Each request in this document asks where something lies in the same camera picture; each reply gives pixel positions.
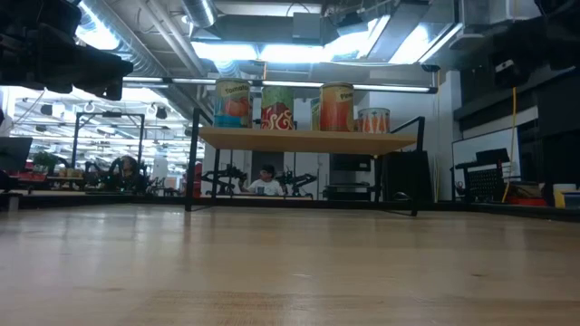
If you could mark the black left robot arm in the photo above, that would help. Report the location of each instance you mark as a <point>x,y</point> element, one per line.
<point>27,27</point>

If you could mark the black ceiling camera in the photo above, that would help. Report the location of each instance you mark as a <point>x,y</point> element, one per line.
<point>430,68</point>

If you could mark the large black cabinet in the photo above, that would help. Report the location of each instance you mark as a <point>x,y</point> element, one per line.
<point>557,145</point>

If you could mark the person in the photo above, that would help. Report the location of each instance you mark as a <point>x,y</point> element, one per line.
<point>267,186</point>
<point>129,167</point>

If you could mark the blue box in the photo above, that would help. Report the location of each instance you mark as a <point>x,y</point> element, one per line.
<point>573,200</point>

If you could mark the grey rectangular ventilation duct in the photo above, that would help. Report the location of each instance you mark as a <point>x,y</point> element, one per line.
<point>254,29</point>

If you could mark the red bin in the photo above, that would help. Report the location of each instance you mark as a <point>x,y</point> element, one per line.
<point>525,201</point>

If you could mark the long corrugated ventilation duct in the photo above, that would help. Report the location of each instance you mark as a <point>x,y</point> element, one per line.
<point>140,59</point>

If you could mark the black monitor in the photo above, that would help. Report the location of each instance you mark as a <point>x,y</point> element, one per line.
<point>13,154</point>

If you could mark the orange pineapple label tin can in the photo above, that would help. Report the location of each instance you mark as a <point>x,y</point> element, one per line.
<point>336,108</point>

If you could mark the tomato label tin can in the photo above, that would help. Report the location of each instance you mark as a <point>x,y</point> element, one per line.
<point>232,104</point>

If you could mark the yellow box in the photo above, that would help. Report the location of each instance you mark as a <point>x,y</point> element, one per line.
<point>560,199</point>

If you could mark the green potted plant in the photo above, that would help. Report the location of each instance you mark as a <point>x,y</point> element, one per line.
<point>45,160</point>

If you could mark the round silver ventilation duct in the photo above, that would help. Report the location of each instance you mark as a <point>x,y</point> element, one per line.
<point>199,11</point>

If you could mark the white board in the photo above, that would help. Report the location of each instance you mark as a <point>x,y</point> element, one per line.
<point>466,149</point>

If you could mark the background black robot arm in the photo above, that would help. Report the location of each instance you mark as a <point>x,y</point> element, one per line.
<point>226,174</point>
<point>296,179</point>

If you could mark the wooden shelf black metal frame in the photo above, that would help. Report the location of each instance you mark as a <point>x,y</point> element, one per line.
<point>299,141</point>

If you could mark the green red swirl label can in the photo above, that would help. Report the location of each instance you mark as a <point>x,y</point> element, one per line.
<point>277,111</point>

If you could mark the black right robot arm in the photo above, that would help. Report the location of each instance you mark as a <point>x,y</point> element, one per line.
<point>557,36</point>

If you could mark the long ceiling light tube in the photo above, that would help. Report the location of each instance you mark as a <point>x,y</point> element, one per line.
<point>389,88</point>

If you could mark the black metal gantry frame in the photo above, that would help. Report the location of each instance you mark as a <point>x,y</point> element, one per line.
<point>109,114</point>

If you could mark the black perforated rack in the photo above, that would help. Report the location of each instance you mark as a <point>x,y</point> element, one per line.
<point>485,183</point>

